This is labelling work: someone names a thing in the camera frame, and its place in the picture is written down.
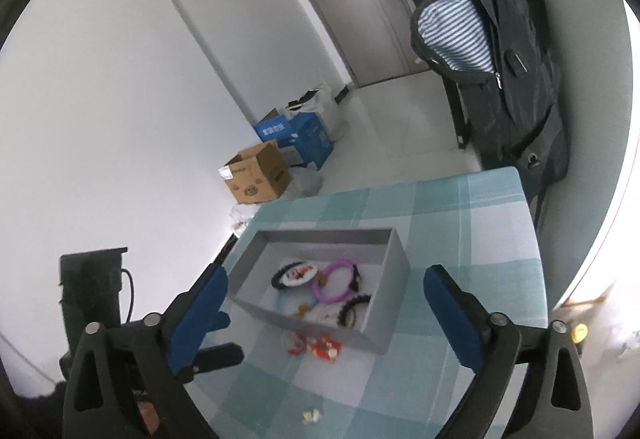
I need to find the white China print badge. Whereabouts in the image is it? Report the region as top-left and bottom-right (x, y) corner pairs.
(272, 263), (318, 289)

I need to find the white red-rimmed pin badge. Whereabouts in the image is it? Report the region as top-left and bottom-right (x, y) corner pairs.
(306, 303), (343, 326)

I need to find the striped shirt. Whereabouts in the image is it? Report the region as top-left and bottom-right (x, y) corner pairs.
(416, 0), (495, 74)

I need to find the blue cardboard box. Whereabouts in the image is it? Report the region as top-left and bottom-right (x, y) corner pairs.
(254, 108), (333, 170)

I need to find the purple bracelet with amber bead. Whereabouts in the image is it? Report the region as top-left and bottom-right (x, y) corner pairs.
(310, 259), (357, 305)

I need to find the black spiral hair tie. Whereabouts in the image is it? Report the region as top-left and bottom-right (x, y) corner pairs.
(271, 260), (319, 291)

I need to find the cream flower earring charm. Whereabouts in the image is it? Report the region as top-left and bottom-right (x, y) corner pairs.
(302, 409), (322, 425)

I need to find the red clear-dome capsule charm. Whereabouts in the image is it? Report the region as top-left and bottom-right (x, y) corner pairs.
(284, 333), (307, 355)

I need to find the black bead bracelet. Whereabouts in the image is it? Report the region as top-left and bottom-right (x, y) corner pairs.
(336, 293), (374, 329)

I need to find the small black hair clip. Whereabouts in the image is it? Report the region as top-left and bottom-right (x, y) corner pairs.
(348, 263), (361, 293)

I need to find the brown cardboard box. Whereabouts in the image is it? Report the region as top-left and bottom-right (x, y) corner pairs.
(218, 141), (291, 204)

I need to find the black cable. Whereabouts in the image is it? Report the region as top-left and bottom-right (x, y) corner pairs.
(119, 268), (137, 325)

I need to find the white crumpled plastic bag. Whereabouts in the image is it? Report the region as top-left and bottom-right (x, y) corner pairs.
(284, 167), (323, 198)

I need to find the grey cardboard storage box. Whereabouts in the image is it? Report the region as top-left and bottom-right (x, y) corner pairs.
(226, 228), (410, 355)

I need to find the black hanging jacket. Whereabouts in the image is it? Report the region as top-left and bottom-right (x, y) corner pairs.
(411, 0), (570, 199)

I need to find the light blue bracelet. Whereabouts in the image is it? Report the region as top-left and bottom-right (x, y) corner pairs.
(275, 290), (319, 318)

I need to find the black coat rack frame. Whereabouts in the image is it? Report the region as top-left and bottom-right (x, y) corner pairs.
(442, 76), (472, 150)

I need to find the red cartoon car charm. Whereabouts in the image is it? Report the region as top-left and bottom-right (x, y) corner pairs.
(307, 338), (342, 363)

